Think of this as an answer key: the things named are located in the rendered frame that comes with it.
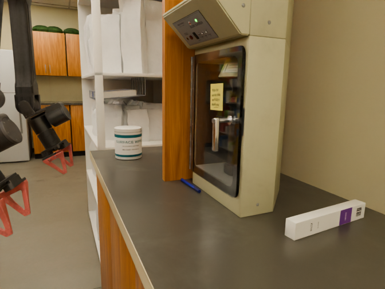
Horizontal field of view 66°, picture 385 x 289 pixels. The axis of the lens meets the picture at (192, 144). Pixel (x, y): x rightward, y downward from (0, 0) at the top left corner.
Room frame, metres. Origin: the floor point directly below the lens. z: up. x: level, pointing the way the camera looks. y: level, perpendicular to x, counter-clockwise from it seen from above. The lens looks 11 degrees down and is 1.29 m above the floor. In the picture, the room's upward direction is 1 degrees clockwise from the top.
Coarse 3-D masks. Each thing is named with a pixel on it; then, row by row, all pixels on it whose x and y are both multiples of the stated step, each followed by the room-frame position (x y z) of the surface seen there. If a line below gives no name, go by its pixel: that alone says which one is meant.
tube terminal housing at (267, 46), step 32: (256, 0) 0.75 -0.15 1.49; (288, 0) 0.79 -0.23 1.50; (256, 32) 0.75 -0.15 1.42; (288, 32) 0.86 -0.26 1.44; (256, 64) 0.76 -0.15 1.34; (288, 64) 0.96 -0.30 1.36; (256, 96) 0.76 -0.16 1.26; (256, 128) 0.76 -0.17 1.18; (256, 160) 0.76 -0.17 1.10; (256, 192) 0.77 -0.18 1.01
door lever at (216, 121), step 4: (228, 116) 0.79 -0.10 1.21; (212, 120) 0.77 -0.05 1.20; (216, 120) 0.76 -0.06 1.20; (220, 120) 0.77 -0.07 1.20; (224, 120) 0.77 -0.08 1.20; (228, 120) 0.78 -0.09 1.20; (232, 120) 0.78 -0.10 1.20; (216, 124) 0.76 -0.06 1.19; (216, 128) 0.76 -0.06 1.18; (216, 132) 0.76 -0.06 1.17; (216, 136) 0.76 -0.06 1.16; (212, 140) 0.77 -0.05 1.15; (216, 140) 0.76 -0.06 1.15; (212, 144) 0.77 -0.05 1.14; (216, 144) 0.76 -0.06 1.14; (212, 148) 0.77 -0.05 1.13; (216, 148) 0.76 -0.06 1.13
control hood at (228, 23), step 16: (192, 0) 0.78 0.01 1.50; (208, 0) 0.73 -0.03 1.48; (224, 0) 0.72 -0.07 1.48; (240, 0) 0.73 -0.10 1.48; (176, 16) 0.91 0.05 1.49; (208, 16) 0.79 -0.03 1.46; (224, 16) 0.73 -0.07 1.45; (240, 16) 0.73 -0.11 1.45; (176, 32) 1.00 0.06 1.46; (224, 32) 0.78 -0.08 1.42; (240, 32) 0.74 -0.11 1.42; (192, 48) 1.01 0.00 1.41
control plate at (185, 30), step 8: (192, 16) 0.84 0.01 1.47; (200, 16) 0.81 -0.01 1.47; (176, 24) 0.95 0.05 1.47; (184, 24) 0.91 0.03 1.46; (192, 24) 0.87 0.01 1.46; (200, 24) 0.84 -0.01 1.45; (208, 24) 0.81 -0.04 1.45; (184, 32) 0.95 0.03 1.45; (192, 32) 0.91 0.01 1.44; (200, 32) 0.88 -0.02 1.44; (208, 32) 0.84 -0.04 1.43; (192, 40) 0.95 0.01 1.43; (200, 40) 0.91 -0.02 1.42
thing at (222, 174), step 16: (224, 48) 0.83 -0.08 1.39; (240, 48) 0.76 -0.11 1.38; (208, 64) 0.92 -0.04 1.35; (224, 64) 0.83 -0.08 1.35; (240, 64) 0.76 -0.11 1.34; (208, 80) 0.92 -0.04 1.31; (224, 80) 0.83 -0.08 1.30; (240, 80) 0.75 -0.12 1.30; (208, 96) 0.91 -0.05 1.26; (224, 96) 0.82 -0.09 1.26; (240, 96) 0.75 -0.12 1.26; (208, 112) 0.91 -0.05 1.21; (224, 112) 0.82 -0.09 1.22; (240, 112) 0.75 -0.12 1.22; (208, 128) 0.91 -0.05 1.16; (224, 128) 0.82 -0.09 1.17; (240, 128) 0.75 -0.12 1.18; (208, 144) 0.90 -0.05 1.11; (224, 144) 0.81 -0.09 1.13; (240, 144) 0.75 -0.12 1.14; (208, 160) 0.90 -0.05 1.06; (224, 160) 0.81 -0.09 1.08; (208, 176) 0.90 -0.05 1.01; (224, 176) 0.81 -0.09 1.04; (224, 192) 0.80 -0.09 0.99
